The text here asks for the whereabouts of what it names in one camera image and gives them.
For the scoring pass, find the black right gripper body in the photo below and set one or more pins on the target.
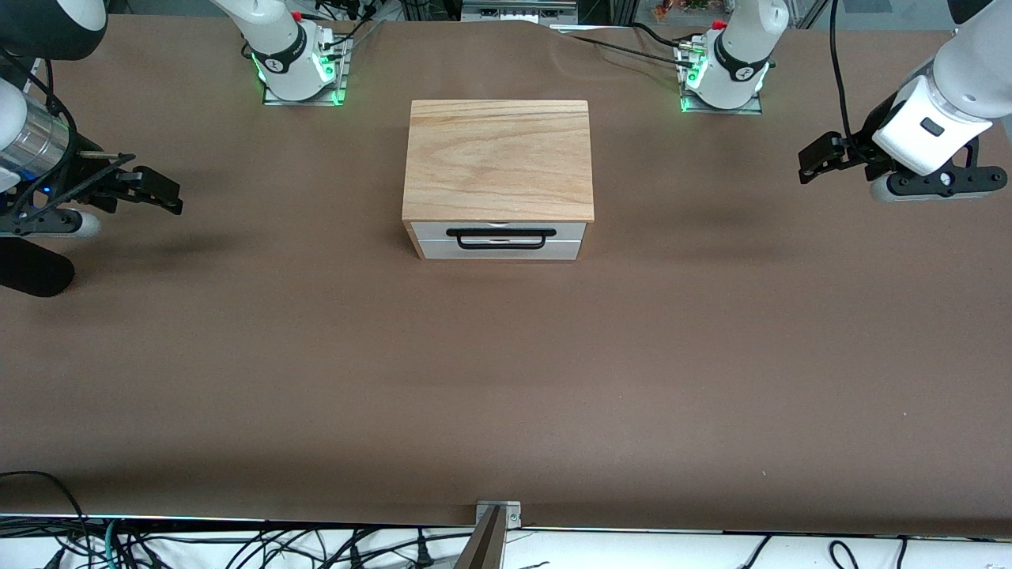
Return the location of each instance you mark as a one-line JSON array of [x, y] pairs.
[[77, 175]]

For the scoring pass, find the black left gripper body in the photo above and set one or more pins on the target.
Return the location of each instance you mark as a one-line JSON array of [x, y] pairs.
[[867, 135]]

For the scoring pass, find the white drawer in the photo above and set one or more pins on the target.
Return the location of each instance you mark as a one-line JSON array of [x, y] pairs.
[[427, 230], [569, 251]]

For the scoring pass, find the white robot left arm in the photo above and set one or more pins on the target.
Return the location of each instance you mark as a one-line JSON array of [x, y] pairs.
[[972, 71]]

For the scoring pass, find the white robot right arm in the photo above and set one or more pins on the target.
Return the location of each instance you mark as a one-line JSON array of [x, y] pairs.
[[277, 32]]

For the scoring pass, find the wooden drawer cabinet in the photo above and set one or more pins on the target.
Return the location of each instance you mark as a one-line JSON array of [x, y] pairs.
[[498, 158]]

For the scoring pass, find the black round-ended cylinder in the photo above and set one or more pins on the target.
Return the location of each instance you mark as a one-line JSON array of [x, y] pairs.
[[32, 269]]

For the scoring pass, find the silver metal box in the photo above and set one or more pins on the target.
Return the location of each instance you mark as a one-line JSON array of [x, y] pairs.
[[514, 12]]

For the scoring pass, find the grey metal pole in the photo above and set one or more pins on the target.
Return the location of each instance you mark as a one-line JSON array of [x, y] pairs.
[[481, 549]]

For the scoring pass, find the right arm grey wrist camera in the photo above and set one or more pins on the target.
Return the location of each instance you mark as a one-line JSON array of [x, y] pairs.
[[75, 224]]

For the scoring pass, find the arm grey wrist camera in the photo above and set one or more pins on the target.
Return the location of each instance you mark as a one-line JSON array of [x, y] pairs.
[[941, 182], [75, 224]]

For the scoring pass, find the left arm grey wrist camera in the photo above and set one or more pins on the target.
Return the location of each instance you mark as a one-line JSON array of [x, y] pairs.
[[941, 182]]

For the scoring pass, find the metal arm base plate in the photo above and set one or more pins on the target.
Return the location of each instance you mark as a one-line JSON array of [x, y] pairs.
[[336, 96], [751, 107]]

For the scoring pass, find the grey metal mount bracket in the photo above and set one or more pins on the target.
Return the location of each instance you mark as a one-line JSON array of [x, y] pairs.
[[512, 518]]

